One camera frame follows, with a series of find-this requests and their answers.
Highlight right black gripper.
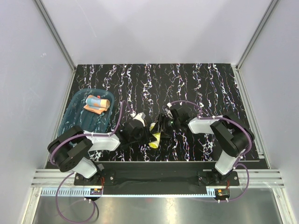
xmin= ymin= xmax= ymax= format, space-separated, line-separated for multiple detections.
xmin=150 ymin=114 xmax=180 ymax=139

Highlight yellow cream towel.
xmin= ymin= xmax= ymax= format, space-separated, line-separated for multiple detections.
xmin=149 ymin=123 xmax=161 ymax=149

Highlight orange polka dot towel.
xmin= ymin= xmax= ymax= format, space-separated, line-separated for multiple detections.
xmin=84 ymin=95 xmax=110 ymax=115

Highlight blue transparent plastic bin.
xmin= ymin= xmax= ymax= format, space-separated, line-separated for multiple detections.
xmin=57 ymin=88 xmax=115 ymax=148

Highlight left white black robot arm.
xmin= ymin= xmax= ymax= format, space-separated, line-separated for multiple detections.
xmin=47 ymin=120 xmax=157 ymax=185

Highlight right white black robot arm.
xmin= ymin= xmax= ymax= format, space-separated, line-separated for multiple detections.
xmin=149 ymin=110 xmax=255 ymax=185

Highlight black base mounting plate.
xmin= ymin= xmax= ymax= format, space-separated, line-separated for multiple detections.
xmin=74 ymin=161 xmax=240 ymax=187

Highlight black marbled table mat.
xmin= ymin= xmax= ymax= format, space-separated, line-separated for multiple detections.
xmin=65 ymin=63 xmax=253 ymax=162

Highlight left small connector box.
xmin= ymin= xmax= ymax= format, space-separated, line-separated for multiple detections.
xmin=90 ymin=188 xmax=103 ymax=196

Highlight right orange connector box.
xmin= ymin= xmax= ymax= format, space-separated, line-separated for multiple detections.
xmin=215 ymin=189 xmax=230 ymax=200

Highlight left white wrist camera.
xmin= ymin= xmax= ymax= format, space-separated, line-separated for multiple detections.
xmin=130 ymin=112 xmax=145 ymax=126

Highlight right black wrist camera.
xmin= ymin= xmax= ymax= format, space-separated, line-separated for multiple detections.
xmin=165 ymin=103 xmax=190 ymax=122

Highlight right aluminium frame post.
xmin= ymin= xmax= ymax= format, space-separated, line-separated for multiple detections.
xmin=235 ymin=0 xmax=280 ymax=70

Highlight aluminium frame post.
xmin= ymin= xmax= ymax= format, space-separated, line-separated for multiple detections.
xmin=32 ymin=0 xmax=77 ymax=73
xmin=235 ymin=0 xmax=280 ymax=70

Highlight left aluminium frame post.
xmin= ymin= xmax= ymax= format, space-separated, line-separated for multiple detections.
xmin=32 ymin=0 xmax=77 ymax=73

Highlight aluminium front rail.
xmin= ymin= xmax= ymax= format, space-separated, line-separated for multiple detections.
xmin=31 ymin=169 xmax=284 ymax=198

